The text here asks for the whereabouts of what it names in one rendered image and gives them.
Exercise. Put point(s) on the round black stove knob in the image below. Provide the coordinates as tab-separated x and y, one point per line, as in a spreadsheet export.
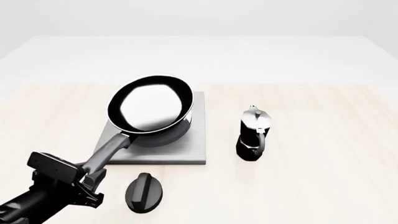
143	193

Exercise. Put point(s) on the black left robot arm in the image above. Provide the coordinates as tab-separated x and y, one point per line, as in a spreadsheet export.
28	203

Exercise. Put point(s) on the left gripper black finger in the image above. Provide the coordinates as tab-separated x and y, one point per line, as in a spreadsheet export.
95	175
81	165

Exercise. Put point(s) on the black and silver moka pot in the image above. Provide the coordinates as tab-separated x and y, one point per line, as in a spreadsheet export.
248	135

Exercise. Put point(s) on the flat square stove plate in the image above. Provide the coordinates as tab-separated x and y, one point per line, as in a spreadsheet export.
196	144

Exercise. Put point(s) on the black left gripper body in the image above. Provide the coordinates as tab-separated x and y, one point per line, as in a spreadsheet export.
88	196

